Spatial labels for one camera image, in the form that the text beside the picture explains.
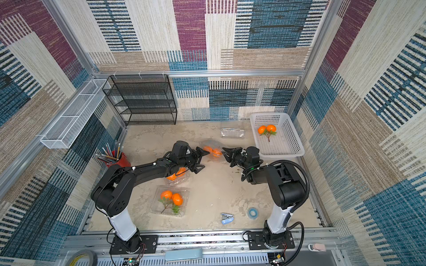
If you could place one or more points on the clear clamshell container front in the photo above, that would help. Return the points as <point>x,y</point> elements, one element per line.
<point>156,207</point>

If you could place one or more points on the clear clamshell container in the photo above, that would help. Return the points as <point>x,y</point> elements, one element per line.
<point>156,207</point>
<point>234,133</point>
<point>214,144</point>
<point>178,181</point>

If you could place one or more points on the blue stapler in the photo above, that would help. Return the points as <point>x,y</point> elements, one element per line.
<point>227,218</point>

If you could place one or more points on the white plastic perforated basket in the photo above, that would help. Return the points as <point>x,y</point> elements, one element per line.
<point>285,143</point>

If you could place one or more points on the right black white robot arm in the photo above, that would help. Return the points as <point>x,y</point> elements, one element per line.
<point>289,188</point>

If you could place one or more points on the orange pair with leaves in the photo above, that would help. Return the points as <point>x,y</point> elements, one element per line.
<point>268,131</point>

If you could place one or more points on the clear clamshell container back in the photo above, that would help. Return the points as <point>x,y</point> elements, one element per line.
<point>234,133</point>

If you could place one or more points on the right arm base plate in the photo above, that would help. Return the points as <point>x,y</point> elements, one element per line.
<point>258,240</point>

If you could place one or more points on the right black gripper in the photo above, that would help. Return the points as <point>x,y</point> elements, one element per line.
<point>236,159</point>

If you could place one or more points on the blue tape roll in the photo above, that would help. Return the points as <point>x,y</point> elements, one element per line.
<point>252,213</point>

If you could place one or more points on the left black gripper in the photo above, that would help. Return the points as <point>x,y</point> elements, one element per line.
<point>196,169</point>

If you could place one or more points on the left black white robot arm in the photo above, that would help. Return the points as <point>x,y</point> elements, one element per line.
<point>112,193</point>

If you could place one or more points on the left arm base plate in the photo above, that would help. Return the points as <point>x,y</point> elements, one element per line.
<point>146,244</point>

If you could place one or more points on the pink white small device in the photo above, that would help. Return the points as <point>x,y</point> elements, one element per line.
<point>316,247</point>

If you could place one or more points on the white wire mesh tray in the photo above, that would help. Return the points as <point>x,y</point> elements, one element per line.
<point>63,133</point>

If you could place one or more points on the orange pair in front container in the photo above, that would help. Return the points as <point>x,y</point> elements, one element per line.
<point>172,201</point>

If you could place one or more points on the black wire shelf rack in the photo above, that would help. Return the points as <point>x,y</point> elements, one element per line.
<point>142,99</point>

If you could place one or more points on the grey tape roll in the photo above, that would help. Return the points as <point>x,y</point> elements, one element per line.
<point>84,254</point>

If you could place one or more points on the orange pair in container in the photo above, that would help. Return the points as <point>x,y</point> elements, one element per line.
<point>172,201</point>
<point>179,174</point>

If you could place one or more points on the red pencil cup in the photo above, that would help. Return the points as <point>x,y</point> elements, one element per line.
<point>113,155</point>

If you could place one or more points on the orange pair in left container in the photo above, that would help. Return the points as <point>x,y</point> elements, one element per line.
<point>179,174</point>

